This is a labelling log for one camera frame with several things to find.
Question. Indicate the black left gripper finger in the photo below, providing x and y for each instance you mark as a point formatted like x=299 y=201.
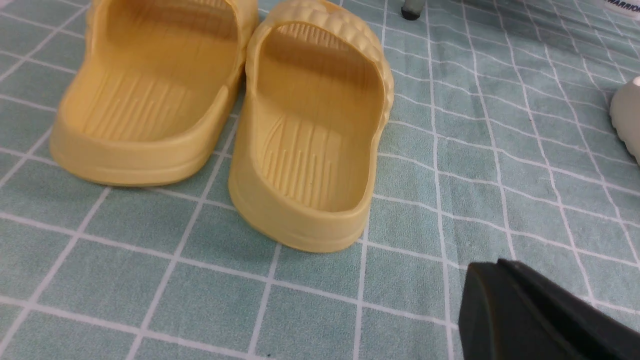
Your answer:
x=509 y=311

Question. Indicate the metal shoe rack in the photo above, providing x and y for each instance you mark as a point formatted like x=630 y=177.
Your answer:
x=411 y=10

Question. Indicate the green checkered table cloth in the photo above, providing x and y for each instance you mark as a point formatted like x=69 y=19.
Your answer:
x=499 y=145

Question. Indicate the left cream slipper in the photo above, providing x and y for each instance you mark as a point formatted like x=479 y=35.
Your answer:
x=624 y=110

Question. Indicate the right yellow slipper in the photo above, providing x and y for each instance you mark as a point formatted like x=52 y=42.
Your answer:
x=319 y=92

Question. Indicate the yellow slipper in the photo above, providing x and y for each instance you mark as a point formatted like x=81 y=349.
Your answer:
x=158 y=81
x=319 y=92

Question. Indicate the left navy sneaker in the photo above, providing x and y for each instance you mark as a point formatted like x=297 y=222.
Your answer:
x=627 y=8

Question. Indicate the left yellow slipper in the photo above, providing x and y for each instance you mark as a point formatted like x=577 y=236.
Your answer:
x=158 y=81

